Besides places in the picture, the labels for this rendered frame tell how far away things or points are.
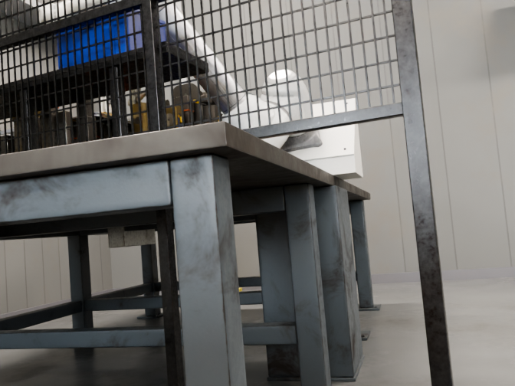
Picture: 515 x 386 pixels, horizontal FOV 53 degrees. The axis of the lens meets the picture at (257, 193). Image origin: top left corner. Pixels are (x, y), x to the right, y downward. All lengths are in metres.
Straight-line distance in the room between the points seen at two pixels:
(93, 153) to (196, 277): 0.27
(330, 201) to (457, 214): 2.76
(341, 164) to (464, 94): 2.84
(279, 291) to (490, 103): 3.12
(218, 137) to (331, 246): 1.05
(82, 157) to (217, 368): 0.41
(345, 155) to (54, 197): 1.12
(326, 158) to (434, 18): 3.05
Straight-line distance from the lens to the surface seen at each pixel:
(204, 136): 0.81
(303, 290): 1.60
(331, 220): 1.79
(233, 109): 1.71
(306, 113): 1.87
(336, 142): 1.91
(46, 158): 0.96
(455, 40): 4.70
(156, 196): 0.88
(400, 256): 4.48
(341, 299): 1.81
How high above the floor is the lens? 0.53
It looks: 4 degrees up
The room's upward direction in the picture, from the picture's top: 5 degrees counter-clockwise
